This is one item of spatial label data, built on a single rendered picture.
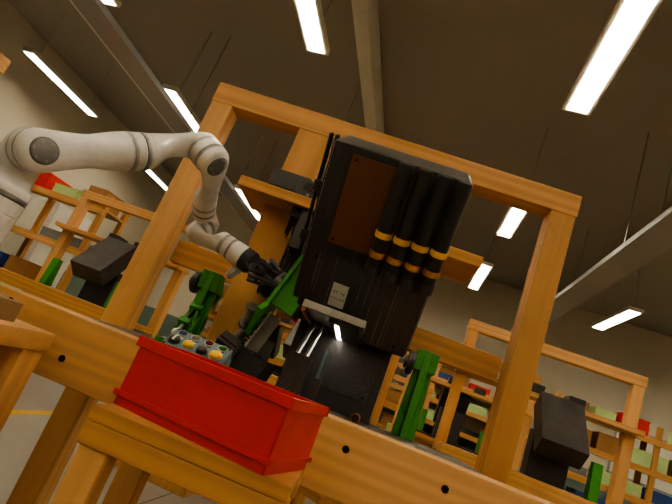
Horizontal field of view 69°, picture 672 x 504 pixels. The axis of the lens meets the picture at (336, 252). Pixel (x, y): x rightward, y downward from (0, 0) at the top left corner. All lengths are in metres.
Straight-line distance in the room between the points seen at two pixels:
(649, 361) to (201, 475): 12.06
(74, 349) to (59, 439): 0.74
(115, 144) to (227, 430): 0.69
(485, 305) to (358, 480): 10.77
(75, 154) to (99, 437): 0.59
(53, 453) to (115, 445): 1.11
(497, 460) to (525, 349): 0.38
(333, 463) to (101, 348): 0.58
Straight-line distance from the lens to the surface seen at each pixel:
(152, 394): 0.91
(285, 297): 1.39
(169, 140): 1.31
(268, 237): 1.83
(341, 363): 1.51
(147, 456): 0.86
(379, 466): 1.12
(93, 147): 1.19
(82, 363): 1.26
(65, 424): 1.96
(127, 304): 1.92
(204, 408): 0.86
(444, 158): 1.97
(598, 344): 12.26
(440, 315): 11.61
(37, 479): 2.01
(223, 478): 0.83
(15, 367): 1.18
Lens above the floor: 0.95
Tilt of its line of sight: 15 degrees up
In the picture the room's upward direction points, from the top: 21 degrees clockwise
